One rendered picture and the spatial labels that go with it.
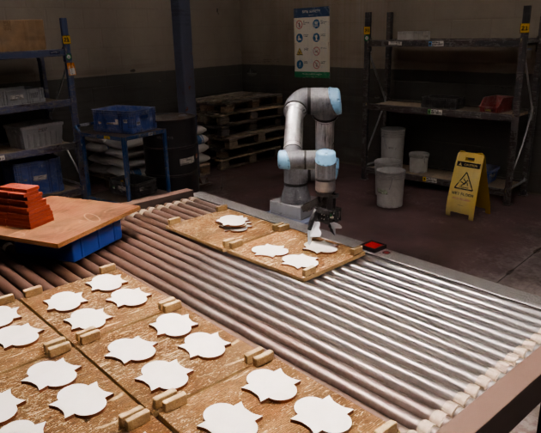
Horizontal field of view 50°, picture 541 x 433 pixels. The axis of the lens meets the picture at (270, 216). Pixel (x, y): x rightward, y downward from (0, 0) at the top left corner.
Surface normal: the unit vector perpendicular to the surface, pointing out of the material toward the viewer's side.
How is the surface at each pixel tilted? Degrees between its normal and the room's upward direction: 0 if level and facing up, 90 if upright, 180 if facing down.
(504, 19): 90
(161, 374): 0
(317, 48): 90
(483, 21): 90
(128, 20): 90
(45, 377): 0
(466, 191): 76
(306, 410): 0
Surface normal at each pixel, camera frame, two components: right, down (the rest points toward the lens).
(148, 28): 0.74, 0.19
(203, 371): -0.02, -0.95
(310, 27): -0.68, 0.24
